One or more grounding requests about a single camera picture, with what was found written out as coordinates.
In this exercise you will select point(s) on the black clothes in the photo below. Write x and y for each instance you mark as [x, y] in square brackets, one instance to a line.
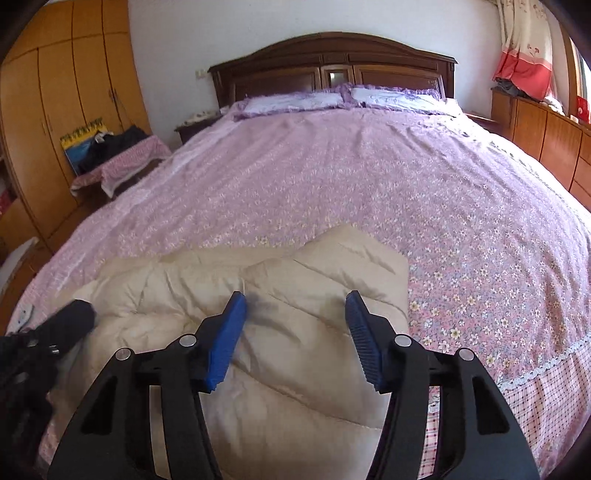
[115, 143]

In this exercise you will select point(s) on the floral curtain with red hem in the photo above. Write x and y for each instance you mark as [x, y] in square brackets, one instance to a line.
[526, 41]

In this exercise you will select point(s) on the dark wooden headboard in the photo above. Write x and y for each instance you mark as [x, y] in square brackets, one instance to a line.
[286, 74]

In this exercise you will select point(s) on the dark wooden nightstand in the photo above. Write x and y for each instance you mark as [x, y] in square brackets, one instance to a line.
[194, 131]
[482, 123]

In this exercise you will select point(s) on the pile of clothes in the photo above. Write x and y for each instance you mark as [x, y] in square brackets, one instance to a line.
[508, 86]

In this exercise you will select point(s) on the light wooden wardrobe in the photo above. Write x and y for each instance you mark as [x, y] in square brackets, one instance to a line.
[55, 92]

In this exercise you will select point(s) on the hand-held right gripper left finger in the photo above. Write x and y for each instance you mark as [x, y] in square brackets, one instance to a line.
[226, 341]

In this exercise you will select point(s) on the wooden low cabinet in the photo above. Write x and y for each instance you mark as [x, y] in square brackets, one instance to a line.
[554, 138]

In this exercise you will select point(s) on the red box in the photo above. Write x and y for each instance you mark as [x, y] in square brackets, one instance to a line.
[582, 110]

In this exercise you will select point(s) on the beige quilted blanket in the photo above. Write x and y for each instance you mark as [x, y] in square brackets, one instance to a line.
[295, 369]

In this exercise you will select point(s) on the small table with pink cloth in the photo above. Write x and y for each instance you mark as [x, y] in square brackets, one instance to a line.
[134, 159]

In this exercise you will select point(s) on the colourful calendar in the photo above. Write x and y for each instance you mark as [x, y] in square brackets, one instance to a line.
[76, 147]

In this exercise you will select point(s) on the purple frilled pillow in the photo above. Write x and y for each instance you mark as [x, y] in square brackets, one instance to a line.
[392, 99]
[291, 101]

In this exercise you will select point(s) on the bed with pink floral cover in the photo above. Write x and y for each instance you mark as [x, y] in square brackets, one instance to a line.
[346, 184]

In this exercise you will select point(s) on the window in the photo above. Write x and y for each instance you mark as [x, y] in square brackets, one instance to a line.
[584, 69]

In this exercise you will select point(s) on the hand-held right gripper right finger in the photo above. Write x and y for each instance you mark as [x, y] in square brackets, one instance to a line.
[364, 341]

